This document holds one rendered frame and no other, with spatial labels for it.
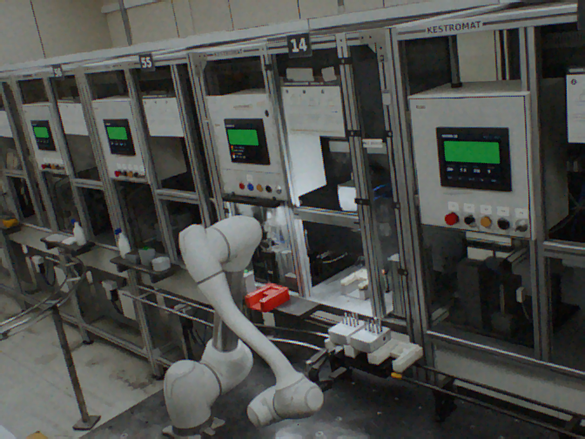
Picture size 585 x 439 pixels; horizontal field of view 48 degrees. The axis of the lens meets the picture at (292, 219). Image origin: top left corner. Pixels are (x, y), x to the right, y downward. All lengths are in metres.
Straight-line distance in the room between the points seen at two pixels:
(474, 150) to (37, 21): 8.66
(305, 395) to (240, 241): 0.56
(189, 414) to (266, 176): 1.04
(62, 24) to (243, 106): 7.71
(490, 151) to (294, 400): 0.97
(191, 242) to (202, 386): 0.61
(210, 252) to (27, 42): 8.21
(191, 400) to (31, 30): 8.22
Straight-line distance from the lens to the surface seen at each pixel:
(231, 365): 2.57
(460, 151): 2.17
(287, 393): 2.08
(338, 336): 2.59
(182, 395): 2.49
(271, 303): 2.90
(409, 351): 2.51
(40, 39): 10.26
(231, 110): 2.92
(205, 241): 2.16
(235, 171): 3.00
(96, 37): 10.63
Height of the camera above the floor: 2.12
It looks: 17 degrees down
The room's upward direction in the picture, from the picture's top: 9 degrees counter-clockwise
